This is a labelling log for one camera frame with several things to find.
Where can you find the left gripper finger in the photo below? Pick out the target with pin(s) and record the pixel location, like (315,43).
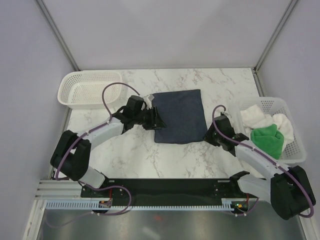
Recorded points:
(158,123)
(154,112)

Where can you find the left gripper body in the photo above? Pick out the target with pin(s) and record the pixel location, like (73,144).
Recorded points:
(147,120)

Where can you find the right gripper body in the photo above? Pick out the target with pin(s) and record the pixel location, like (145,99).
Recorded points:
(220,138)

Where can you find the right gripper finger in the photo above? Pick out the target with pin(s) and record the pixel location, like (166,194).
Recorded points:
(211,131)
(209,138)

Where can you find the dark blue towel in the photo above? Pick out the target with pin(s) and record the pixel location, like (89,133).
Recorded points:
(184,117)

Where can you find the green towel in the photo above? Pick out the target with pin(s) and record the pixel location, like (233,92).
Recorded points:
(269,139)

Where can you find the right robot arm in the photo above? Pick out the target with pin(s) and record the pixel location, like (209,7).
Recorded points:
(287,189)

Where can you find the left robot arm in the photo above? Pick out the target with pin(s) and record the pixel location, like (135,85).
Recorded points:
(72,153)

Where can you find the white towel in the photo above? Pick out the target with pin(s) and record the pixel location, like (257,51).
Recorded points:
(254,118)

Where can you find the white perforated basket left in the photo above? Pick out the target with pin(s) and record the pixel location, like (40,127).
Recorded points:
(83,89)

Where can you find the white perforated basket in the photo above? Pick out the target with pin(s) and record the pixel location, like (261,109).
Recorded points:
(293,152)
(83,89)

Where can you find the white perforated basket right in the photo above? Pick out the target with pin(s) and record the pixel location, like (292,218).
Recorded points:
(293,152)

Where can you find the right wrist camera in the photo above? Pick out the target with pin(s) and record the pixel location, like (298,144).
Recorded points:
(226,114)

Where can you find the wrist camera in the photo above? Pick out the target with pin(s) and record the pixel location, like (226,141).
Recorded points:
(226,114)
(147,102)

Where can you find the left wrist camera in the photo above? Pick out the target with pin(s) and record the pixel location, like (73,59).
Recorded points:
(147,102)

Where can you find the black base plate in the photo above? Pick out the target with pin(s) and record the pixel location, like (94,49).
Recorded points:
(179,191)

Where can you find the white cable duct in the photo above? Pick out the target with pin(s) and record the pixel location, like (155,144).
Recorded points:
(98,205)

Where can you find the left aluminium frame post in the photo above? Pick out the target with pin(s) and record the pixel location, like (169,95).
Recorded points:
(57,34)

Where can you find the aluminium frame post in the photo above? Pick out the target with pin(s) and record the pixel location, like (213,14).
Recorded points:
(278,29)
(57,34)

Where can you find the right aluminium frame post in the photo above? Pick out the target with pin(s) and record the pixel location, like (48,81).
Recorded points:
(278,29)

